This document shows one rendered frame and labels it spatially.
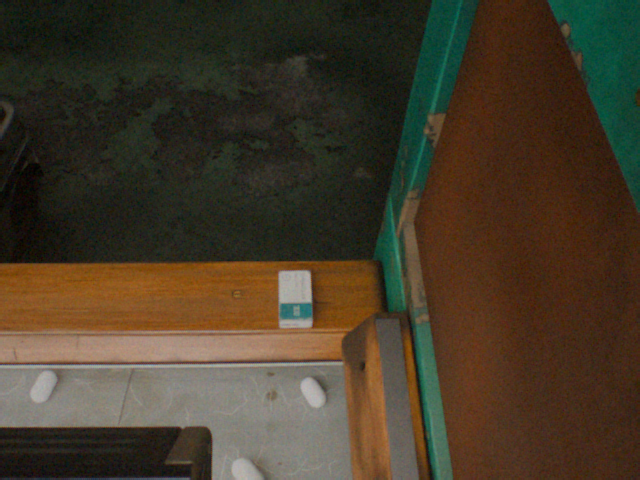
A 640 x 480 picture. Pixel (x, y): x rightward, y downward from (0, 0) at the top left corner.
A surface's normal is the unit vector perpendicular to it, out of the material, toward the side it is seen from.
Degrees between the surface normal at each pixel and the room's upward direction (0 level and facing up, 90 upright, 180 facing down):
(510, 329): 90
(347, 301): 0
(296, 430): 0
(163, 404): 0
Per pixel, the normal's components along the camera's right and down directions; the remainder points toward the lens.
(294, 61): 0.05, -0.57
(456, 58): 0.04, 0.83
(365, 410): -0.90, -0.22
